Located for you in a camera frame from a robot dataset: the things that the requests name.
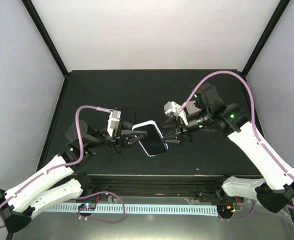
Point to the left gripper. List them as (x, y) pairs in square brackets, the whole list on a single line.
[(119, 141)]

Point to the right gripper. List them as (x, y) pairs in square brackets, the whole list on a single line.
[(181, 126)]

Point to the lavender cased phone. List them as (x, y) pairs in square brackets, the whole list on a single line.
[(153, 144)]

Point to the beige cased phone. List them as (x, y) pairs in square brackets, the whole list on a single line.
[(191, 107)]

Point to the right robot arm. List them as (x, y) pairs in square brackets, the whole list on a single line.
[(275, 189)]

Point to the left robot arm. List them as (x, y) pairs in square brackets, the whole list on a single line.
[(60, 180)]

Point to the small circuit board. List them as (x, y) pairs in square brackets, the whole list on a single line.
[(87, 207)]

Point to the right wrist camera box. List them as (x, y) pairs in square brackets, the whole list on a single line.
[(172, 109)]

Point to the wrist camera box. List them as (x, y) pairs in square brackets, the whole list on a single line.
[(113, 122), (172, 109)]

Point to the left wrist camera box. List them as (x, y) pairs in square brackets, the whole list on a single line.
[(113, 122)]

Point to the light blue slotted cable duct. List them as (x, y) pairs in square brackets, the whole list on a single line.
[(139, 209)]

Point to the left black frame post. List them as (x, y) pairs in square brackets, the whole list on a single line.
[(35, 17)]

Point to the black frame post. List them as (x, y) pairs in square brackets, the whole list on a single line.
[(268, 30), (35, 17)]

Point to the right black frame post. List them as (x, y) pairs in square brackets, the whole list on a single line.
[(268, 30)]

